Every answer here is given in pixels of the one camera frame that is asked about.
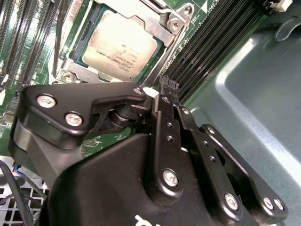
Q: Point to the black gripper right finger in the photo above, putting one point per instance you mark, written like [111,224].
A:
[209,150]

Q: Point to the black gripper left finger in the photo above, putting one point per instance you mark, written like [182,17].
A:
[58,101]

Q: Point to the thin metal locking lever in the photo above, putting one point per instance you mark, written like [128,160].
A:
[167,54]
[56,47]

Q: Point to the metal socket cover frame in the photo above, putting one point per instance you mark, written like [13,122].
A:
[158,31]

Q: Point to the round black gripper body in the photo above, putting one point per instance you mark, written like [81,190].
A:
[105,183]

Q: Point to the silver CPU plate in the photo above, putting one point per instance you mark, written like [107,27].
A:
[117,47]

